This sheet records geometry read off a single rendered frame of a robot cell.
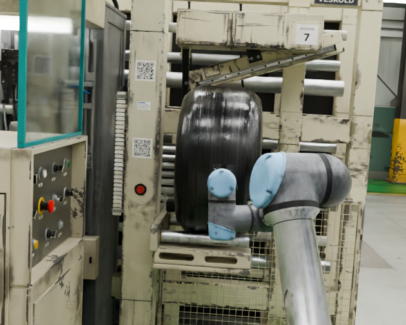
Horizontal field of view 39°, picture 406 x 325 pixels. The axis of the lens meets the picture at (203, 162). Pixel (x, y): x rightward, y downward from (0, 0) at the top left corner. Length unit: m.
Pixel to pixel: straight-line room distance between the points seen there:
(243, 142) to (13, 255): 0.84
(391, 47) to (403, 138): 1.82
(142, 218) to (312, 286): 1.18
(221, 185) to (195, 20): 1.07
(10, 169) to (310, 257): 0.82
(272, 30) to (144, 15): 0.55
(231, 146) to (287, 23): 0.69
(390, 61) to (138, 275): 9.84
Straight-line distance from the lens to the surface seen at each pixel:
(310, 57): 2.55
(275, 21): 2.42
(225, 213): 1.54
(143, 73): 2.17
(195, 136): 1.96
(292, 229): 1.16
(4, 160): 1.57
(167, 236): 2.14
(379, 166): 11.65
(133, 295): 2.31
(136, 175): 2.19
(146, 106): 2.16
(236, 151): 1.95
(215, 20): 2.42
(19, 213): 1.58
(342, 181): 1.23
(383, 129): 11.60
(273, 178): 1.15
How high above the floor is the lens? 1.43
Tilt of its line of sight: 7 degrees down
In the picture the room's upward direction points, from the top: 3 degrees clockwise
